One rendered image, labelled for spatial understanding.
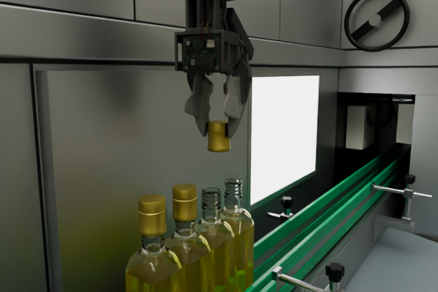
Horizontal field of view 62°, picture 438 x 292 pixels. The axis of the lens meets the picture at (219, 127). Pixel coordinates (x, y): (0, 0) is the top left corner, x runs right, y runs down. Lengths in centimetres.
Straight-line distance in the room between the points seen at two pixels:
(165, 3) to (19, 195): 39
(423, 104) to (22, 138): 121
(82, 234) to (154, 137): 19
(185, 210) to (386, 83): 105
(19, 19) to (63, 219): 26
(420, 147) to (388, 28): 42
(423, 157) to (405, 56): 35
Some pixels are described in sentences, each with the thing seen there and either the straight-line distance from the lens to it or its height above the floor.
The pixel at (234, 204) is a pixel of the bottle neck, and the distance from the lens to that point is 60.
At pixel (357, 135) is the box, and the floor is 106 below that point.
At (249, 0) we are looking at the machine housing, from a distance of 91.
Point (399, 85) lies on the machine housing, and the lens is 141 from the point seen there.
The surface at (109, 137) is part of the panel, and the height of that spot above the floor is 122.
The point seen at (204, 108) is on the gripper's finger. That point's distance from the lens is 55.
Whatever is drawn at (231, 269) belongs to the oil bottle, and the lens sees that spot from 60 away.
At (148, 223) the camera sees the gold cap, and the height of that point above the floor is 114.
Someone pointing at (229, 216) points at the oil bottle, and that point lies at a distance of 60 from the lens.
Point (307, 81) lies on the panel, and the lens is 113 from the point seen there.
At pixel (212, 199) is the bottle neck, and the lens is 55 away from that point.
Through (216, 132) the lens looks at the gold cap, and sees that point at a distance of 54.
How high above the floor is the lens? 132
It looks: 9 degrees down
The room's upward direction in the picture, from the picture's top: straight up
